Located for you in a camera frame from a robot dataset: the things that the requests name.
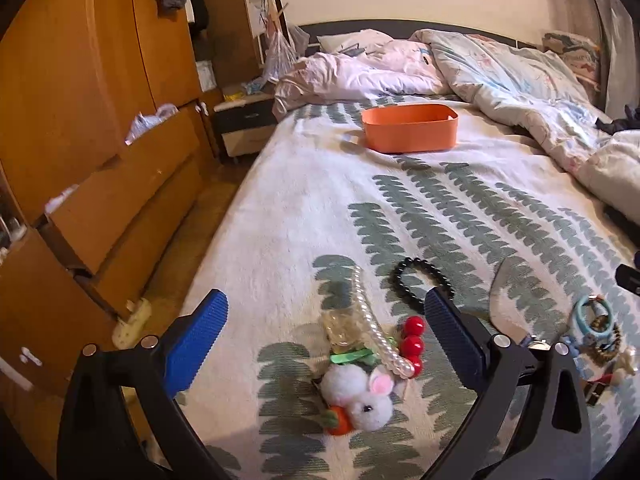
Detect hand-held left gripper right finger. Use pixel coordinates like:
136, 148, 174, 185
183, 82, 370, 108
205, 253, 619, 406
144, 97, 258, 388
424, 286, 594, 480

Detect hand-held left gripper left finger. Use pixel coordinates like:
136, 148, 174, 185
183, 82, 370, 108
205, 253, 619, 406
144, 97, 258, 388
56, 288, 230, 480

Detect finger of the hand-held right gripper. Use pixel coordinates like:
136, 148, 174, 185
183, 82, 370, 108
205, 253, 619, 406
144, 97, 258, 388
614, 252, 640, 295

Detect red bead hairpin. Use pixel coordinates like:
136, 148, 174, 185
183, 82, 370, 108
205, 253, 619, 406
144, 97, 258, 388
399, 315, 426, 376

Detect black bead bracelet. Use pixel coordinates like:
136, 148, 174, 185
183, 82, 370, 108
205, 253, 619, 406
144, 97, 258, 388
392, 256, 456, 311

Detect pearl hair claw clip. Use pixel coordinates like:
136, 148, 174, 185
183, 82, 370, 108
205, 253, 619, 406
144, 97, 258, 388
322, 265, 417, 380

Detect green hair clip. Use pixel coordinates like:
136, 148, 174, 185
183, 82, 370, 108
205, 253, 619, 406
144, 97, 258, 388
329, 347, 376, 366

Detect white bunny plush hair clip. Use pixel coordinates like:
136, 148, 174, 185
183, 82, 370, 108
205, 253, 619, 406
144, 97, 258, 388
319, 363, 396, 435

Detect white power strip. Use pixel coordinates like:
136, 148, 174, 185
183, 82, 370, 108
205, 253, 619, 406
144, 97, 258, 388
110, 298, 152, 347

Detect black clothes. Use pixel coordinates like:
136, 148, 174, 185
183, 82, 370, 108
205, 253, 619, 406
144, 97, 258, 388
594, 104, 640, 134

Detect orange plastic basket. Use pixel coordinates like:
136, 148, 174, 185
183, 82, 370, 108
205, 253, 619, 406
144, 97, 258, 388
361, 103, 460, 155

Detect nightstand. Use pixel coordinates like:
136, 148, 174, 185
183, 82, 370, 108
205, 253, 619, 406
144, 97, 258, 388
213, 92, 279, 161

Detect crumpled plastic bag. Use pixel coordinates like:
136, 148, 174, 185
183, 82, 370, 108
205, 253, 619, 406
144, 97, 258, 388
124, 103, 179, 144

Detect patterned pillow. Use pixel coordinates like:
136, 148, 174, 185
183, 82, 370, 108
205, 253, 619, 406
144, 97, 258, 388
542, 32, 601, 91

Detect white printed quilt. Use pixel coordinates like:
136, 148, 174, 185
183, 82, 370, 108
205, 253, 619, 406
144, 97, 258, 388
409, 28, 640, 211

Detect grey curtain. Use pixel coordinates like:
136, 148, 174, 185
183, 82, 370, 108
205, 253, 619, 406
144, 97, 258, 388
584, 0, 640, 116

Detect pink white quilt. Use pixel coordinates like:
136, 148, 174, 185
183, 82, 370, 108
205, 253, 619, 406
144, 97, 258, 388
272, 39, 454, 116

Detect hanging clear plastic bag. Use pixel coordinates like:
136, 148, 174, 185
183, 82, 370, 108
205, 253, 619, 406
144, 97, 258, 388
262, 27, 311, 86

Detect white pillow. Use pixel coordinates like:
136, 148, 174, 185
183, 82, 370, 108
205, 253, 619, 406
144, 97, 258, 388
317, 29, 396, 56

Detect dark headboard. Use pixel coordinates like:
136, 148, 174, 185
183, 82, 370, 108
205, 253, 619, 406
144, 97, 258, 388
294, 20, 546, 54

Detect wooden stand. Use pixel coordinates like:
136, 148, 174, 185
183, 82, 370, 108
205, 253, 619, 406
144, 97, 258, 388
249, 0, 291, 41

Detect light blue bracelet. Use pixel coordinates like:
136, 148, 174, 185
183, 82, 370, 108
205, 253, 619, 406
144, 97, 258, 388
572, 295, 615, 336

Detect brown spiral hair tie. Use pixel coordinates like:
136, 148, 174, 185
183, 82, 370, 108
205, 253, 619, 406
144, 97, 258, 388
587, 322, 624, 364

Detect doll keychain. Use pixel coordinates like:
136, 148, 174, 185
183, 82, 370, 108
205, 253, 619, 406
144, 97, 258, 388
597, 344, 639, 386

